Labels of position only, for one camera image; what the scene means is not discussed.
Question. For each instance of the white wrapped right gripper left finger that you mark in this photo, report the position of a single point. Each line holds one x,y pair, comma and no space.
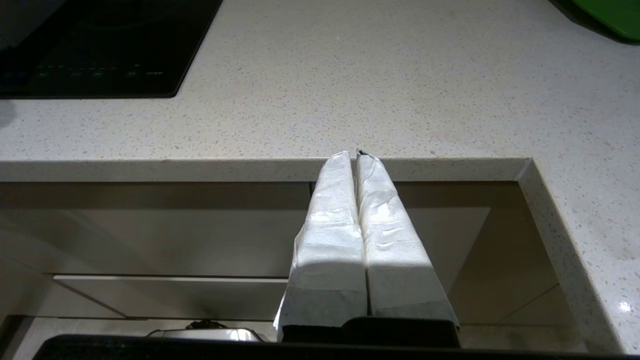
330,240

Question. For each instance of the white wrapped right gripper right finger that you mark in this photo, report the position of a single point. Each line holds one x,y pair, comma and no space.
395,250

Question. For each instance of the black induction cooktop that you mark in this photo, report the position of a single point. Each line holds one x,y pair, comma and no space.
125,40

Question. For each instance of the green plastic tray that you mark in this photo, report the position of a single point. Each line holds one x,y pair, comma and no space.
615,15

